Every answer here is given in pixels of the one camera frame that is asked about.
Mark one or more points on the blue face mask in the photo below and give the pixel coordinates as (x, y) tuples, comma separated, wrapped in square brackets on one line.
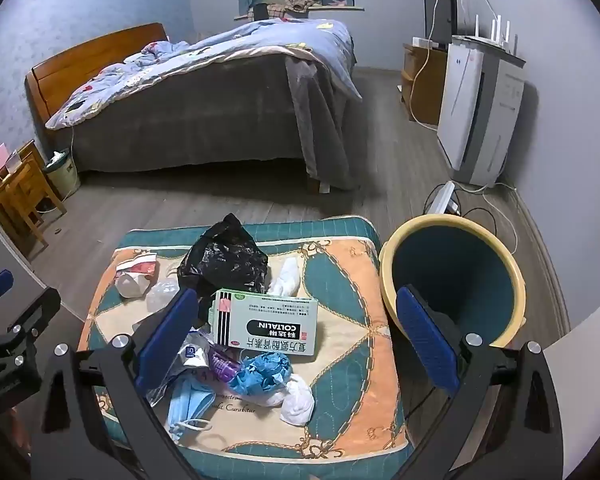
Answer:
[(190, 402)]

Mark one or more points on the green and white medicine box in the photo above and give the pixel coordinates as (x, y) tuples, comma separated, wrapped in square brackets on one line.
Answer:
[(275, 325)]

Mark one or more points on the crumpled blue glove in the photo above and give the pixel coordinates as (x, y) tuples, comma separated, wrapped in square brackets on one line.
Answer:
[(260, 370)]

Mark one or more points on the grey hanging cloth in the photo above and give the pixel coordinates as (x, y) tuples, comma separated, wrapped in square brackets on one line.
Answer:
[(320, 125)]

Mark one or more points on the white router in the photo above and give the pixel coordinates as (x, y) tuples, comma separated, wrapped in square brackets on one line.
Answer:
[(490, 42)]

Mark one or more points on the grey sofa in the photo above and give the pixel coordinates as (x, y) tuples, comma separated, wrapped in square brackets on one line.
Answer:
[(190, 125)]

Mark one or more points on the long white tissue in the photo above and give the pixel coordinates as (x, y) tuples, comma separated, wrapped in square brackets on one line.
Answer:
[(286, 277)]

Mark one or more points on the white foil packet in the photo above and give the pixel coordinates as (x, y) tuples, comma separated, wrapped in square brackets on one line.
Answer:
[(192, 355)]

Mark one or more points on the yellow-rimmed teal bin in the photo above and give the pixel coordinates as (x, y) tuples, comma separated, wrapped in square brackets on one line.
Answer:
[(455, 260)]

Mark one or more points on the white set-top box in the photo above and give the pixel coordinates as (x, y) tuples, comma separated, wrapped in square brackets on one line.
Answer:
[(425, 41)]

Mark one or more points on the wooden nightstand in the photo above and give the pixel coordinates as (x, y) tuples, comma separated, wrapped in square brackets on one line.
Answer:
[(20, 195)]

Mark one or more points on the black plastic bag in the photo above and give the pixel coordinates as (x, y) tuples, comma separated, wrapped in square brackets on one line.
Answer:
[(225, 260)]

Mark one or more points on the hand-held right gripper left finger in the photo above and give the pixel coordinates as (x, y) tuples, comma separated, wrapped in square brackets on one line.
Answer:
[(172, 332)]

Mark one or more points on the black monitor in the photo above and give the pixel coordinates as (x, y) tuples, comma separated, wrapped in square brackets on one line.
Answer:
[(440, 10)]

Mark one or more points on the clear plastic bag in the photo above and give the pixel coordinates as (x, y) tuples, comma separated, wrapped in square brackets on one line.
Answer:
[(162, 295)]

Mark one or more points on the purple wrapper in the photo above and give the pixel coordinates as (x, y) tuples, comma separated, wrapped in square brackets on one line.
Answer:
[(222, 362)]

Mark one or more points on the wooden cabinet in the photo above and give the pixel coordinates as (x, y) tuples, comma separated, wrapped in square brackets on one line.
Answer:
[(425, 85)]

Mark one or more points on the small cream waste bin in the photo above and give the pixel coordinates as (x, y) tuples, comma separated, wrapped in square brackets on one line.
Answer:
[(62, 175)]

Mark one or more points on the printed quilted mat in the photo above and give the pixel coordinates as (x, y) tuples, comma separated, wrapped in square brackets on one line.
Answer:
[(350, 310)]

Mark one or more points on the white paper bag red print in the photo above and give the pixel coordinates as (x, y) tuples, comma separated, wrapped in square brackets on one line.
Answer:
[(130, 282)]

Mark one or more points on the light blue printed duvet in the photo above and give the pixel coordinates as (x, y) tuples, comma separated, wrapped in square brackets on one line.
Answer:
[(240, 42)]

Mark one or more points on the white air purifier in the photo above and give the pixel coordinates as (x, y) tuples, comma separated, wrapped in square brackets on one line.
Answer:
[(460, 110)]

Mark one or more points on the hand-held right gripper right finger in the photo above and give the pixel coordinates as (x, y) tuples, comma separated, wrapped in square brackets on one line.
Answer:
[(427, 342)]

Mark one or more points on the white power strip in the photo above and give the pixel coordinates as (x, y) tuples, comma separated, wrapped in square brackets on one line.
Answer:
[(442, 197)]

